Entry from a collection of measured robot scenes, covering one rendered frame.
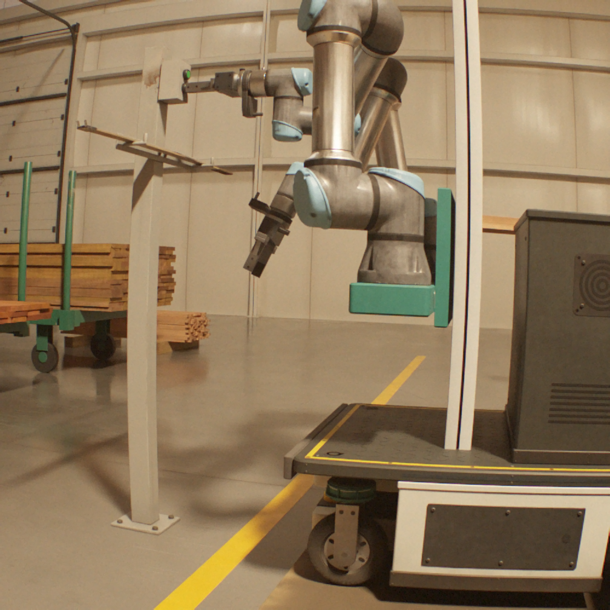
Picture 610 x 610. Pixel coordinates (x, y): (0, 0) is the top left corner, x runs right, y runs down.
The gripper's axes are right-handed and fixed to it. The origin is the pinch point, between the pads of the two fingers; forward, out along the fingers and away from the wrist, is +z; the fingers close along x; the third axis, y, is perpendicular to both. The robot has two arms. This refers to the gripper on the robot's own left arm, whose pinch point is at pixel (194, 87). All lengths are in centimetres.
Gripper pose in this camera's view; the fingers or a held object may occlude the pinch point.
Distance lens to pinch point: 199.2
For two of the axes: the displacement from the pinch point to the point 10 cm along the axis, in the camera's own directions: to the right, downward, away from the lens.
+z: -9.7, -0.5, 2.4
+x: -2.4, 1.2, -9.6
